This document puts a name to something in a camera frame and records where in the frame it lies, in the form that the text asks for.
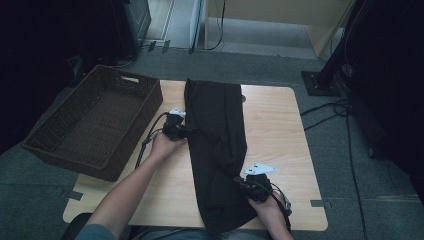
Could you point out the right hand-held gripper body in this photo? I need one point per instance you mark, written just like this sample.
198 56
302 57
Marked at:
260 186

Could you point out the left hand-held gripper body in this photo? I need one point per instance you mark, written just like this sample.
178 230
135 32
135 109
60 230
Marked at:
175 126

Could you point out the black pants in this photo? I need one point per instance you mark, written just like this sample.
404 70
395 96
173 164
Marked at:
216 140

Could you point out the brown wicker basket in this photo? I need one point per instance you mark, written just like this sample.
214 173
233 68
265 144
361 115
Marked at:
100 126

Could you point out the person's left hand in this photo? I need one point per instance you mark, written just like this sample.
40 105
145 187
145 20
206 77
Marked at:
165 148

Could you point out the person's right hand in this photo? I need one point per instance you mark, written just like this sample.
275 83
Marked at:
270 210

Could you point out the grey tape strip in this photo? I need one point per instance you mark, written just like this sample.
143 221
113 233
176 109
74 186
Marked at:
71 195
318 203

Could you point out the white panel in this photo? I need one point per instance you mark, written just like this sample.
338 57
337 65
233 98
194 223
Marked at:
195 23

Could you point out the black cabinet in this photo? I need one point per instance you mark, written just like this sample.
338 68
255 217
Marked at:
133 23

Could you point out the person's grey-blue shirt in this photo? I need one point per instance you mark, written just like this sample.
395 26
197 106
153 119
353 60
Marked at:
96 233

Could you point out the black chair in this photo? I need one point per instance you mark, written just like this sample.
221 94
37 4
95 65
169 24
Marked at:
75 226

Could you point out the black curtain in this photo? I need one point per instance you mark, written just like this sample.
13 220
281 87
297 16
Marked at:
393 83
40 50

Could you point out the light wooden cabinet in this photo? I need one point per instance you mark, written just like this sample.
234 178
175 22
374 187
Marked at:
326 36

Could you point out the black stand with base plate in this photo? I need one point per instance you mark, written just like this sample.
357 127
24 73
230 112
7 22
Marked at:
320 83

